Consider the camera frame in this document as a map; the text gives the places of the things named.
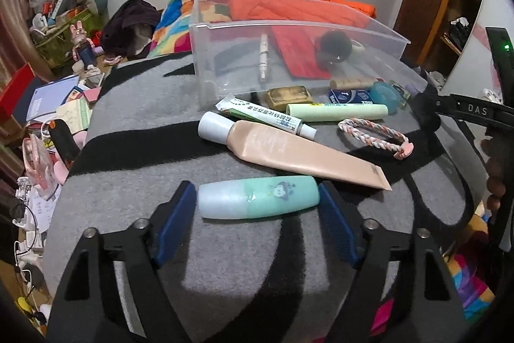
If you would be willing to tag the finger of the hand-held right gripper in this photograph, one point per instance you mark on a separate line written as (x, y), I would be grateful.
(429, 110)

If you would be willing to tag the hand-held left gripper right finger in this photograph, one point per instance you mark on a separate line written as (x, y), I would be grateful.
(337, 226)

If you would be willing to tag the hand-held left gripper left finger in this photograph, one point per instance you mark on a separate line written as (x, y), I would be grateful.
(176, 222)

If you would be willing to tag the teal round container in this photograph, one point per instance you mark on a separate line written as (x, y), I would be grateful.
(383, 94)

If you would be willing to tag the blue printed small box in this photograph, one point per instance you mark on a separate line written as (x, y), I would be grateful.
(351, 97)

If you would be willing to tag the beige cylinder with red band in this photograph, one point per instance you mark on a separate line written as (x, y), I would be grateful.
(353, 83)

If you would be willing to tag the large peach cosmetic tube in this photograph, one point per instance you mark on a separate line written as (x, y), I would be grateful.
(297, 154)

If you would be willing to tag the mint and blue bottle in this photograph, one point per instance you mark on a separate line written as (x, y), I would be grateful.
(257, 198)

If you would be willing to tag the light green tube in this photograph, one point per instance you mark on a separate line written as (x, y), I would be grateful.
(337, 112)

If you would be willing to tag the white and green ointment tube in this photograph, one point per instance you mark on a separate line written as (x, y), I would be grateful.
(261, 116)

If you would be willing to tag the gold small box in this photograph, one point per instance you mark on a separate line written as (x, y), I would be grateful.
(289, 96)

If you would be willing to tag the clear plastic storage bin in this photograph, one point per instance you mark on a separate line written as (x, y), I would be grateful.
(225, 45)

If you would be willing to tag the person's right hand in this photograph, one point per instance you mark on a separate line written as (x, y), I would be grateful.
(497, 188)

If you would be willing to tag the grey and black blanket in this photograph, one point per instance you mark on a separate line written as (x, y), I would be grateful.
(120, 134)

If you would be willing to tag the dark pompom ball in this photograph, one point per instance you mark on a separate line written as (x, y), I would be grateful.
(331, 45)

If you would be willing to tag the black and orange tool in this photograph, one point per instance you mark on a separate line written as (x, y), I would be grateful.
(62, 140)

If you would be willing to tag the red fabric pouch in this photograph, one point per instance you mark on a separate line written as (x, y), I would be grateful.
(299, 53)

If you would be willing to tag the pale green paper box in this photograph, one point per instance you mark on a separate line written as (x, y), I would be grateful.
(74, 114)

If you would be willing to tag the pink plastic toy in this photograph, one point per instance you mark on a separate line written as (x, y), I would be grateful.
(36, 162)

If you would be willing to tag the white slim pen tube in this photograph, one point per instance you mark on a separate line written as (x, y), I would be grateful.
(263, 57)

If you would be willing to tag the blue notebook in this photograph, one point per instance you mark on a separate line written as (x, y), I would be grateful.
(52, 96)

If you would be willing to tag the rabbit figurine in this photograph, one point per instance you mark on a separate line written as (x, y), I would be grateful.
(82, 49)

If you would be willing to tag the red box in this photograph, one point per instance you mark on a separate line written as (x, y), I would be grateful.
(20, 86)

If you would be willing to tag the dark clothing pile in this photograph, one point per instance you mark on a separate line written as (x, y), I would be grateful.
(128, 19)

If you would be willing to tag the striped curtain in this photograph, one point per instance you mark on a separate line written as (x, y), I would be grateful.
(16, 13)

